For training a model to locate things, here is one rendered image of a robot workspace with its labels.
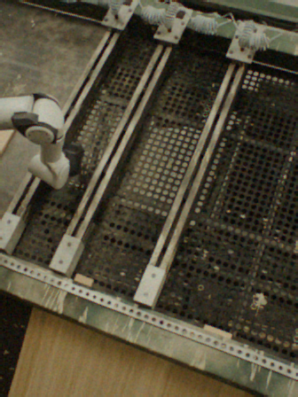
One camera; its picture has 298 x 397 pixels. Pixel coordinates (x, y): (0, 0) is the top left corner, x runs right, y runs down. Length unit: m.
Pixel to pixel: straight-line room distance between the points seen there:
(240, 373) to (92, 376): 0.62
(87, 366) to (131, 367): 0.17
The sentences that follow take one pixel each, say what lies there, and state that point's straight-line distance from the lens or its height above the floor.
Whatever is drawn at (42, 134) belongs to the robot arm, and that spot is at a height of 1.35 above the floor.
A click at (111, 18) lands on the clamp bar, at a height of 1.83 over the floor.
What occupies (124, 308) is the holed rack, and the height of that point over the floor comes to 0.88.
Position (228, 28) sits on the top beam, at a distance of 2.15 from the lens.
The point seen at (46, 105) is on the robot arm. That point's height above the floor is 1.43.
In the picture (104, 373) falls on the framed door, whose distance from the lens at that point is 1.97.
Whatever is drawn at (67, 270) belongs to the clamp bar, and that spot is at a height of 0.93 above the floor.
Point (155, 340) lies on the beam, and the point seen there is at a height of 0.83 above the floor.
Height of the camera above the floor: 1.46
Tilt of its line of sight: 8 degrees down
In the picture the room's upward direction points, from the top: 17 degrees clockwise
